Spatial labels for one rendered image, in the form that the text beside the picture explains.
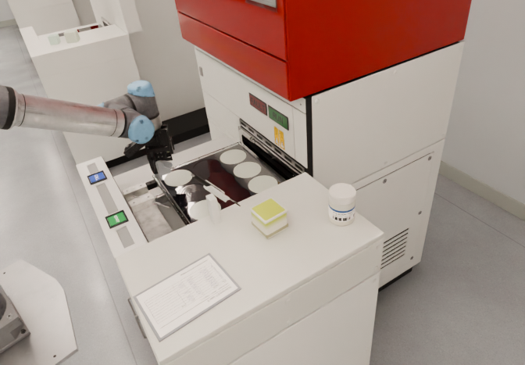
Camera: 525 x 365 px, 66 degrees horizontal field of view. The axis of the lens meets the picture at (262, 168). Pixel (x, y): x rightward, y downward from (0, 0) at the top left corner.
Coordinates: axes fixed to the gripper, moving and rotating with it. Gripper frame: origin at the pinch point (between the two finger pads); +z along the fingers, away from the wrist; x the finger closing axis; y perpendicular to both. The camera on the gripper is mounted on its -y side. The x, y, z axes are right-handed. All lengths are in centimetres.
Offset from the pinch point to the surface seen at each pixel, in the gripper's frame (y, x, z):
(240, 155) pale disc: 29.3, 9.8, 1.2
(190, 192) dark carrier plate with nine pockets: 11.7, -9.3, 1.3
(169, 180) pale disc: 3.9, -1.4, 1.2
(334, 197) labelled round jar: 54, -39, -15
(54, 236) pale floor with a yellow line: -99, 80, 91
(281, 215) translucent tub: 40, -40, -11
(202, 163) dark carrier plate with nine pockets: 15.2, 7.5, 1.3
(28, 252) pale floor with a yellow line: -111, 67, 91
